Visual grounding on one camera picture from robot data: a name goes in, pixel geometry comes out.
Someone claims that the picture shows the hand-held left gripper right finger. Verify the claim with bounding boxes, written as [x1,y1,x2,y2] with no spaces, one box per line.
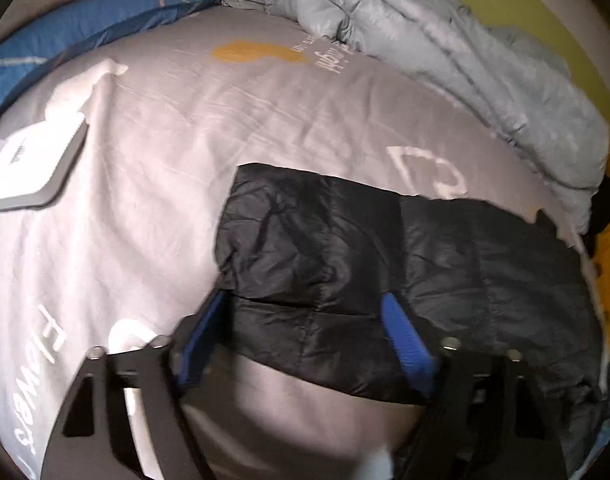
[380,292,568,480]

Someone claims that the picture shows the black down jacket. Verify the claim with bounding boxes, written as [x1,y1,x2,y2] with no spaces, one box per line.
[214,162,608,480]

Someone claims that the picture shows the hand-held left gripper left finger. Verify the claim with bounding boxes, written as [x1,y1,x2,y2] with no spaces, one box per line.
[40,287,231,480]

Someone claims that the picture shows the light blue duvet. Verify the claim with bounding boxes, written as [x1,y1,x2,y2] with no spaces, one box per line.
[222,0,610,233]

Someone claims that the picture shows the blue pillow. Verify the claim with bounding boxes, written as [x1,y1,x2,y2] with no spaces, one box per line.
[0,0,246,121]

